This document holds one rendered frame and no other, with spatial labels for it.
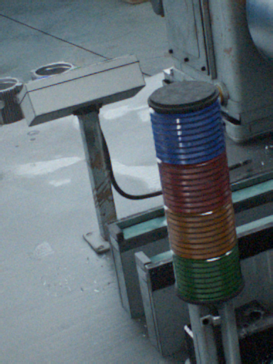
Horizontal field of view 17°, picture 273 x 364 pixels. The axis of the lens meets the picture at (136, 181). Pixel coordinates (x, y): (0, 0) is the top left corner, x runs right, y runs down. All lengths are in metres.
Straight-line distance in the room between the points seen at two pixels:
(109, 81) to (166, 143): 0.58
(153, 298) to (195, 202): 0.35
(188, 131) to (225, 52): 0.92
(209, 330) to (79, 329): 0.41
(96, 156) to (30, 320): 0.26
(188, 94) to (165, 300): 0.41
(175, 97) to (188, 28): 1.00
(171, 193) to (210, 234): 0.05
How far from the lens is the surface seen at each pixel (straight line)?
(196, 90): 0.77
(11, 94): 3.71
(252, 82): 1.67
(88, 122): 1.35
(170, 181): 0.78
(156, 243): 1.21
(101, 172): 1.38
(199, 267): 0.81
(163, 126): 0.76
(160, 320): 1.14
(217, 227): 0.79
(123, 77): 1.34
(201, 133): 0.76
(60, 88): 1.31
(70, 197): 1.61
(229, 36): 1.64
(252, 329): 1.09
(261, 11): 1.53
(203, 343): 0.87
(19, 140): 1.90
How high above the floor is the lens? 1.48
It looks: 25 degrees down
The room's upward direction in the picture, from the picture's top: 10 degrees counter-clockwise
